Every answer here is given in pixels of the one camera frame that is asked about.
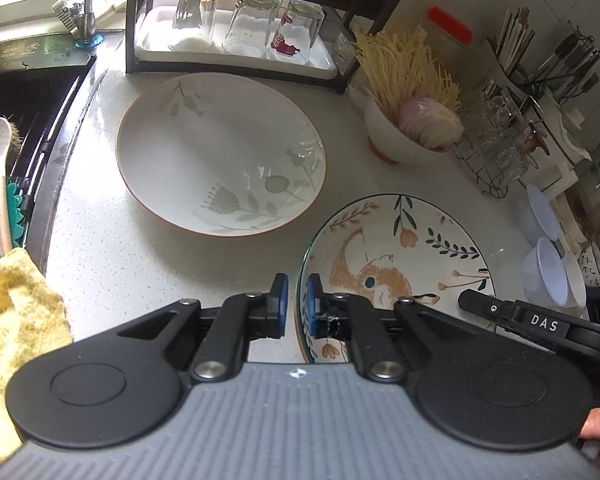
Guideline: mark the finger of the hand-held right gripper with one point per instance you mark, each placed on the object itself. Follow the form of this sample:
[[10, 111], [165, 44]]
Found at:
[[485, 307]]

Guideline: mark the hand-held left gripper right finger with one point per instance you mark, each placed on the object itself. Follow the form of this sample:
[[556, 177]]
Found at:
[[310, 310]]

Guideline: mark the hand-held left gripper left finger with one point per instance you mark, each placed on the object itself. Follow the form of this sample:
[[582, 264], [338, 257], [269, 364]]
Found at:
[[280, 305]]

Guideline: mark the small white bowl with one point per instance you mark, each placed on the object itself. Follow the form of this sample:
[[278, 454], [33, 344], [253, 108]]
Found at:
[[577, 280], [537, 212], [547, 270]]

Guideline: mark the cat pattern plate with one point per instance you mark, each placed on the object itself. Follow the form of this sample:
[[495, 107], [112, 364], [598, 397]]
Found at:
[[405, 240]]

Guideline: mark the leaf print bowl with chili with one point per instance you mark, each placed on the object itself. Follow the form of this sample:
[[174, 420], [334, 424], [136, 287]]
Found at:
[[592, 265]]

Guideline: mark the glass health kettle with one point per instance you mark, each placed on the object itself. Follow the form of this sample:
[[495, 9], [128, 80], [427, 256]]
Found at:
[[597, 190]]

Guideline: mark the large white floral bowl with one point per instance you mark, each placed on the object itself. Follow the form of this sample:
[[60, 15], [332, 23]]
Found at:
[[220, 150]]

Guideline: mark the group of crystal glass cups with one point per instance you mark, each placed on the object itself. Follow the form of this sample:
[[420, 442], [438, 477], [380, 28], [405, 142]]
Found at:
[[495, 120]]

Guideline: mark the white electric pot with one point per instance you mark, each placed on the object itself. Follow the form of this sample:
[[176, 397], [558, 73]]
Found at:
[[560, 135]]

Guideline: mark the chopstick holder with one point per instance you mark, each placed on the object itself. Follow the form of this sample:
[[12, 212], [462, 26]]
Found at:
[[505, 80]]

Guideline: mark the bundle of dried noodles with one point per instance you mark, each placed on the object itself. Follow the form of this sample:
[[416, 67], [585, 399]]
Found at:
[[405, 70]]

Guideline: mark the bunch of kitchen utensils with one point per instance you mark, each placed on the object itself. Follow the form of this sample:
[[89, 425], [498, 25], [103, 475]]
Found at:
[[570, 60]]

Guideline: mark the yellow cleaning cloth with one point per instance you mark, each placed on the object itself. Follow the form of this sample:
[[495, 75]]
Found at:
[[15, 320]]

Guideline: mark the red printed drinking glass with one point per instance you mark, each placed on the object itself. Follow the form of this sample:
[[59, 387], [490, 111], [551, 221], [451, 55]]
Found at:
[[295, 35]]

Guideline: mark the bundle of chopsticks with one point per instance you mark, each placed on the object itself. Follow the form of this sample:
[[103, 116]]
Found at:
[[512, 30]]

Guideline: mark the clear drinking glass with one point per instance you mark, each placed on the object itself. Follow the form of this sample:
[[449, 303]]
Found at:
[[250, 25], [194, 20]]

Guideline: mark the red lid plastic jar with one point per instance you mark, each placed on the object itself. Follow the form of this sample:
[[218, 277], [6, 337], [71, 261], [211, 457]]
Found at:
[[447, 25]]

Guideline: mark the white drip tray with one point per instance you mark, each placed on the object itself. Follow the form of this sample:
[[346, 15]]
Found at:
[[155, 42]]

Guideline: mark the black dish rack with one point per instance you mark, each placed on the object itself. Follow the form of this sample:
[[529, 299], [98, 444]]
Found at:
[[130, 35]]

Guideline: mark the black sink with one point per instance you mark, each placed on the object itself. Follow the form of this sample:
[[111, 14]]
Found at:
[[30, 100]]

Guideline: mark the white silicone brush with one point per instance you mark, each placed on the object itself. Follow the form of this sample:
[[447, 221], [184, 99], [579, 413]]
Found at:
[[0, 135]]

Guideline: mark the chrome faucet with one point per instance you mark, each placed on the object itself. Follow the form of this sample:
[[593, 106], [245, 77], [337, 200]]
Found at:
[[87, 15]]

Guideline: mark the white scrub brush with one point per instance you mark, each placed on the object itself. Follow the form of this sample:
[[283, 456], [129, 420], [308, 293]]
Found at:
[[67, 15]]

